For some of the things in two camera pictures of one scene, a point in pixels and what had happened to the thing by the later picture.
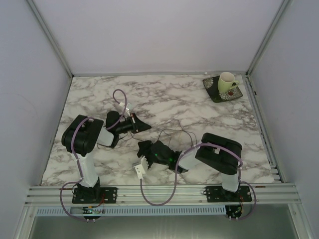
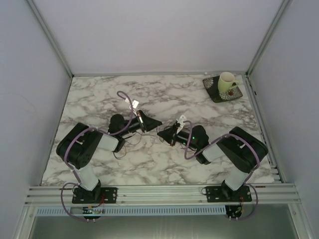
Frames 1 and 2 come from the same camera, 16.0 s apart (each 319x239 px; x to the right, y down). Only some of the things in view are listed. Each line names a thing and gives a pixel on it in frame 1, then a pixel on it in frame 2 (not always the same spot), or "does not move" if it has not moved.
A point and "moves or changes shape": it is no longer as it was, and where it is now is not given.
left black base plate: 95,195 does not move
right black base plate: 220,194 does not move
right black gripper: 144,148 → 170,135
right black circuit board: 234,211 does not move
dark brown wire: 177,129 moves or changes shape
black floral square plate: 211,86 does not move
